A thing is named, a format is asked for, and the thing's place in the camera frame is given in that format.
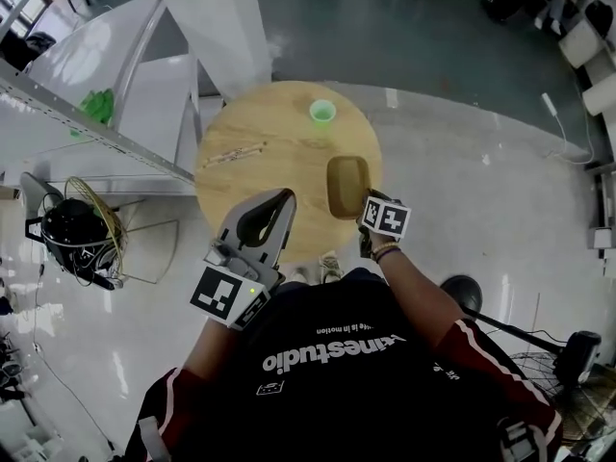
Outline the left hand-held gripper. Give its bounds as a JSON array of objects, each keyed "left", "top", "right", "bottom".
[{"left": 190, "top": 188, "right": 297, "bottom": 330}]

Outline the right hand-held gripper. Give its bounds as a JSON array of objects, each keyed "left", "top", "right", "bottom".
[{"left": 356, "top": 188, "right": 413, "bottom": 258}]

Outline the person's left forearm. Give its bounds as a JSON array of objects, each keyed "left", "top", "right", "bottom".
[{"left": 184, "top": 316, "right": 252, "bottom": 380}]

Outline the person's right forearm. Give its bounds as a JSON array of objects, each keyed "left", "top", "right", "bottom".
[{"left": 376, "top": 247, "right": 464, "bottom": 342}]

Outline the round wooden table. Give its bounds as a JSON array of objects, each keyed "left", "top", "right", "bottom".
[{"left": 192, "top": 80, "right": 384, "bottom": 265}]

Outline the wooden chopsticks pair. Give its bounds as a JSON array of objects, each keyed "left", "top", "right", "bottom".
[{"left": 201, "top": 141, "right": 269, "bottom": 168}]

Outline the green plastic cup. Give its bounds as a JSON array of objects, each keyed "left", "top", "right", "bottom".
[{"left": 308, "top": 98, "right": 337, "bottom": 130}]

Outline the person's black red shirt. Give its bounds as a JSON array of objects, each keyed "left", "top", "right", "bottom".
[{"left": 123, "top": 267, "right": 565, "bottom": 462}]

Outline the black helmet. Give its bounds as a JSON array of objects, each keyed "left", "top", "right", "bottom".
[{"left": 39, "top": 198, "right": 122, "bottom": 291}]

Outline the white metal shelf rack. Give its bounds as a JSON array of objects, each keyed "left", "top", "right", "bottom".
[{"left": 0, "top": 0, "right": 228, "bottom": 197}]

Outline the small white box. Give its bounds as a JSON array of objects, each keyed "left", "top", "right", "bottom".
[{"left": 586, "top": 226, "right": 613, "bottom": 250}]

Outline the grey white chair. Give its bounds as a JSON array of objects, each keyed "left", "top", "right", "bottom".
[{"left": 19, "top": 170, "right": 64, "bottom": 241}]

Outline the white cylinder bin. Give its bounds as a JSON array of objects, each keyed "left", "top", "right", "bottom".
[
  {"left": 581, "top": 72, "right": 616, "bottom": 117},
  {"left": 557, "top": 17, "right": 608, "bottom": 69}
]

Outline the black floor fan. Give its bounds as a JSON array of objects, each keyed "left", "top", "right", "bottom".
[{"left": 439, "top": 273, "right": 616, "bottom": 454}]

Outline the black backpack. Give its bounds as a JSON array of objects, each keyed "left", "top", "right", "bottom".
[{"left": 583, "top": 0, "right": 616, "bottom": 39}]

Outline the person's beaded bracelet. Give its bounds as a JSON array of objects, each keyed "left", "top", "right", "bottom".
[{"left": 372, "top": 241, "right": 402, "bottom": 264}]

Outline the yellow wire chair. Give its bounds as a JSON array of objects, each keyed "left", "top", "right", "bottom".
[{"left": 64, "top": 175, "right": 180, "bottom": 286}]

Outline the white power cable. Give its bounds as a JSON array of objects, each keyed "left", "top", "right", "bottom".
[{"left": 540, "top": 92, "right": 599, "bottom": 166}]

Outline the thin floor cable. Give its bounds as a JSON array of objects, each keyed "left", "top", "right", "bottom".
[{"left": 27, "top": 257, "right": 117, "bottom": 454}]

